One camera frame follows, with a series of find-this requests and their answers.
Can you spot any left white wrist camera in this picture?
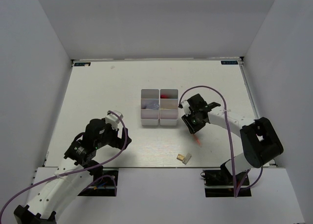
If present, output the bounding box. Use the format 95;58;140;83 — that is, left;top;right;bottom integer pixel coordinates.
105;111;123;131

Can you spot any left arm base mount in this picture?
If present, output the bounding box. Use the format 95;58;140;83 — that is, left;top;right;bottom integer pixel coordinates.
78;168;119;197

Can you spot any blue table label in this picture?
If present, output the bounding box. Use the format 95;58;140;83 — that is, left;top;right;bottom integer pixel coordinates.
74;62;91;67
221;60;238;65

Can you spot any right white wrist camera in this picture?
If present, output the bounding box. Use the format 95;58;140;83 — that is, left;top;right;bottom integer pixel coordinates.
179;100;191;116

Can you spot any right blue table label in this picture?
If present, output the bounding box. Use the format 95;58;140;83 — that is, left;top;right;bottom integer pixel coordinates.
221;60;238;65

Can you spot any grey white eraser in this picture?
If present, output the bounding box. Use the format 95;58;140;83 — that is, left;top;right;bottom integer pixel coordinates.
182;153;192;165

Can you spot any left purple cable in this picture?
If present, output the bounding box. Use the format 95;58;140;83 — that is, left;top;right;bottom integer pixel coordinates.
0;109;129;215

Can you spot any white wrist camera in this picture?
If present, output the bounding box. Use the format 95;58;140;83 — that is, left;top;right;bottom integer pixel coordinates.
105;111;123;131
179;100;191;116

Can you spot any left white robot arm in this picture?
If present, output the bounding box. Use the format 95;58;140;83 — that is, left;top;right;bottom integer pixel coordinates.
14;111;132;224

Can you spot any gold pencil sharpener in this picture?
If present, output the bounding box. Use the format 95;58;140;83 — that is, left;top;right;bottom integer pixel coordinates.
177;154;184;161

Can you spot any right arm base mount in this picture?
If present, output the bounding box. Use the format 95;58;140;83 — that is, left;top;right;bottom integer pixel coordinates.
200;170;252;198

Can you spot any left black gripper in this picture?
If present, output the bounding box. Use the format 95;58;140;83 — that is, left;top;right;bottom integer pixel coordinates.
95;120;132;150

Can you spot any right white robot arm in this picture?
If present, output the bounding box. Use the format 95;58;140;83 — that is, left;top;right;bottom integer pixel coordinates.
179;94;284;184

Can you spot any left blue table label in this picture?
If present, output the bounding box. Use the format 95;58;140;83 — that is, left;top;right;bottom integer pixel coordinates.
74;62;91;67

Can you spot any left white organizer box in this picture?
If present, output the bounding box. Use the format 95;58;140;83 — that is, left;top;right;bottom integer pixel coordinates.
140;89;159;126

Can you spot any clear blue-capped spray bottle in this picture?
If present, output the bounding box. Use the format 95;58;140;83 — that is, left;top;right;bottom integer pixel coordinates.
142;101;159;110

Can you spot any black pink-capped highlighter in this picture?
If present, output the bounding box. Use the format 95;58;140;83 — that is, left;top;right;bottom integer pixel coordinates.
160;94;171;99

